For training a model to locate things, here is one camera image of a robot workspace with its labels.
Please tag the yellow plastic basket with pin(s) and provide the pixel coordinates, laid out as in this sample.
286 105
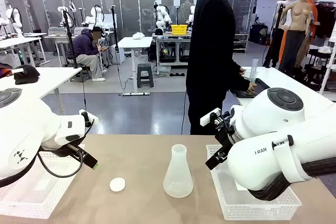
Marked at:
179 30

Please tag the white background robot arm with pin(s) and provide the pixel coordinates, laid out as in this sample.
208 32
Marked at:
15 22
94 16
162 16

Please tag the white paper label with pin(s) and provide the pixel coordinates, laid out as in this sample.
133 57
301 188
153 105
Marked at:
42 184

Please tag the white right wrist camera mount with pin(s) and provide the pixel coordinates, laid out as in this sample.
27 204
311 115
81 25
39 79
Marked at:
210 116

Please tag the beige mannequin dark trousers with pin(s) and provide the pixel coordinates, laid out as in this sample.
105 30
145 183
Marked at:
299 14

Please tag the person's right hand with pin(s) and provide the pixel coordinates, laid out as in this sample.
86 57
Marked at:
251 89

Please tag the gray plastic stool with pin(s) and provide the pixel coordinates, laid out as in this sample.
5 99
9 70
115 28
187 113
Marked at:
145 74

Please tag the white perforated plastic basket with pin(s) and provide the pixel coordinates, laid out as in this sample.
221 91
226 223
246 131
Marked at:
39 208
262 211

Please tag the metal frame desk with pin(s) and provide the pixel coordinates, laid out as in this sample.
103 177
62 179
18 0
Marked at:
170 37

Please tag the white power strip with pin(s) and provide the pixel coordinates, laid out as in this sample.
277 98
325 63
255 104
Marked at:
136 94

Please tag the white mannequin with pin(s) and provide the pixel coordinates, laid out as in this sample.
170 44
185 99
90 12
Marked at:
289 1

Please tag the black clothes on rack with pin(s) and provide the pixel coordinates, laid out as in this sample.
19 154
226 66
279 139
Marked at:
325 19

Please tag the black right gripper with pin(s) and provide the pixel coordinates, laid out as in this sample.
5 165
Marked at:
225 132

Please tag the shoe rack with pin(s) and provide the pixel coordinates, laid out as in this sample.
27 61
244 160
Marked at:
240 41

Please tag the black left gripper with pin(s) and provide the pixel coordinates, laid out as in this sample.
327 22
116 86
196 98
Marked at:
74 151

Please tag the person's left hand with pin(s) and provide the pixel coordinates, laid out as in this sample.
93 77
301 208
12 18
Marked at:
242 70

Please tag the black tray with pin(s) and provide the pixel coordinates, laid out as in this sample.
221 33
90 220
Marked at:
262 85

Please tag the white Franka left robot arm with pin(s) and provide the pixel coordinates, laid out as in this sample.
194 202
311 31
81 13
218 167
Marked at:
26 129

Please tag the white crumpled cloth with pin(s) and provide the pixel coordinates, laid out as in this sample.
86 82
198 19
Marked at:
138 36

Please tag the white Franka right robot arm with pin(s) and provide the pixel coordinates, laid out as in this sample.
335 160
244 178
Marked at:
262 129

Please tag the white standing desk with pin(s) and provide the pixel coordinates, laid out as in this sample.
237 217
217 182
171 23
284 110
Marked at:
136 42

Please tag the clear plastic graduated cylinder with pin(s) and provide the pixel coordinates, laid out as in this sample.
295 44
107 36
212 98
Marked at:
254 72

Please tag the black tripod pole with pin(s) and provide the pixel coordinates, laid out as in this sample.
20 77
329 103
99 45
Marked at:
68 37
114 32

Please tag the white workbench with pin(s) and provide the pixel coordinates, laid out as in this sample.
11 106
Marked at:
18 41

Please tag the person in black clothes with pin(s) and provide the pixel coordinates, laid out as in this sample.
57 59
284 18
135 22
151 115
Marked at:
210 51

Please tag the white metal rack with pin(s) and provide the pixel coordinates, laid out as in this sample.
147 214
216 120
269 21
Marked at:
329 58

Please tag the person's right forearm black sleeve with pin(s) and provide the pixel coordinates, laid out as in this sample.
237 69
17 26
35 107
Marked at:
240 77

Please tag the seated person purple hoodie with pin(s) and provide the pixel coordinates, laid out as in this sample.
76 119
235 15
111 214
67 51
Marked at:
84 48

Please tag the white round lid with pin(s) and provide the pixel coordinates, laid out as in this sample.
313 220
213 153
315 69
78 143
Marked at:
117 184

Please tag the mannequin in orange clothes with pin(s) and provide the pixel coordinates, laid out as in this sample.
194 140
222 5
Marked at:
313 6

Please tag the black cap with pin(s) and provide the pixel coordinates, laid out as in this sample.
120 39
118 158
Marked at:
29 75

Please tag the translucent plastic conical flask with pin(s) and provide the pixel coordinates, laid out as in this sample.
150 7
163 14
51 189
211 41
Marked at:
178 182

